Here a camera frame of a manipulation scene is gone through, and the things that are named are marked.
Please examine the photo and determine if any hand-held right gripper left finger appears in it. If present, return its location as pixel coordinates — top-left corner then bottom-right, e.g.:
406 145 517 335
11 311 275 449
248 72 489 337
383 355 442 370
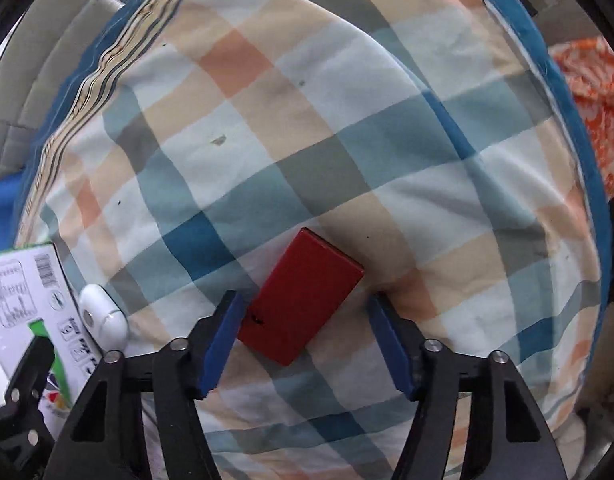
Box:
42 290 245 480

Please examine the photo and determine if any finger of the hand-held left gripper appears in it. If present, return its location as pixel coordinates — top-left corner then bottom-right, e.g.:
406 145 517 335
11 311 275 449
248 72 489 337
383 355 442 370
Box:
0 335 58 467

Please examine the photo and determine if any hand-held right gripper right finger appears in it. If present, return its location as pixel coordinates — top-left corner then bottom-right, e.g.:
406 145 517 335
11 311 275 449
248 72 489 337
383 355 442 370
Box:
367 292 568 480

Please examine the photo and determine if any cardboard box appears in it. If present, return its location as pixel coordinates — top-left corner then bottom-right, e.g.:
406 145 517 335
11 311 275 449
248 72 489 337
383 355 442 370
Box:
0 242 104 413

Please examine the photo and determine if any red rectangular box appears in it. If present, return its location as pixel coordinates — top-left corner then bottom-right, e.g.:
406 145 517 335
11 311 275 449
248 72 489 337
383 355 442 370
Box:
237 227 365 367

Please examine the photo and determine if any white earbud case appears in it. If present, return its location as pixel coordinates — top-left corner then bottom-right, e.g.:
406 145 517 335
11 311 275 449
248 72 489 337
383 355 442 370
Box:
78 284 129 353

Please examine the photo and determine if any blue cloth bag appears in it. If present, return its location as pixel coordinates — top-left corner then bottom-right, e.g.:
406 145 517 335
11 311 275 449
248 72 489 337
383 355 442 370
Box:
0 170 30 253

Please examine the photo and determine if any checked blanket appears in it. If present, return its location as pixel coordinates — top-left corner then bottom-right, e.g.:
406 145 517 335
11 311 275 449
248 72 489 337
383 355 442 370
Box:
14 0 614 480

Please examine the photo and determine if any large white quilted chair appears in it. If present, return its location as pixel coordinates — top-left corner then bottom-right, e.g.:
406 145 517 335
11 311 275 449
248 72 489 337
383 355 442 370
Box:
0 0 138 183

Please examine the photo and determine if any orange floral cloth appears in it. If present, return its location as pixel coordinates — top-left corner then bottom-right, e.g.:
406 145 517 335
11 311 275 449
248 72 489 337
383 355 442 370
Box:
547 37 614 201

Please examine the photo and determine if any grey upholstered chair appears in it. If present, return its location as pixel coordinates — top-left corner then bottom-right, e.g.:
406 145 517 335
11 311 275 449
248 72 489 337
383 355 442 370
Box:
529 0 608 48

